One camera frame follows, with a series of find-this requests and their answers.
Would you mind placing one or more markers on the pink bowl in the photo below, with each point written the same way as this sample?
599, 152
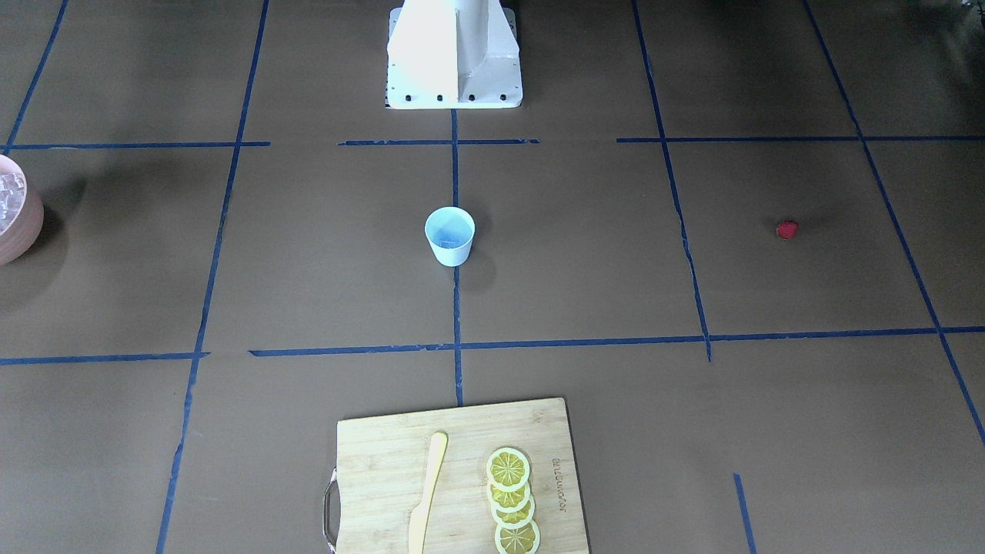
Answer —
23, 233

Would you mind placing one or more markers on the lemon slice farthest from logo end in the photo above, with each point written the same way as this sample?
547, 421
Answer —
518, 540

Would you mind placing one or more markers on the light blue plastic cup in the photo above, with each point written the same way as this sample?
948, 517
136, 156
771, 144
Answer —
450, 217

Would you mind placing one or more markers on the clear ice cubes pile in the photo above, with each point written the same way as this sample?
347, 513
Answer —
13, 197

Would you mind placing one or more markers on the front lemon slice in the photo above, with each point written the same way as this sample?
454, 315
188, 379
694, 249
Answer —
508, 469

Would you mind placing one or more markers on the yellow plastic knife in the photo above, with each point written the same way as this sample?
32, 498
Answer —
419, 516

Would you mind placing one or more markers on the red strawberry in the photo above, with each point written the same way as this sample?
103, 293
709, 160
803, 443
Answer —
787, 230

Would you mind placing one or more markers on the bamboo cutting board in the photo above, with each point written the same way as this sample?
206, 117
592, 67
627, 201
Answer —
380, 462

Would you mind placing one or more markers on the white camera post base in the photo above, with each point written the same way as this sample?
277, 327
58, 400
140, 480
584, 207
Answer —
453, 55

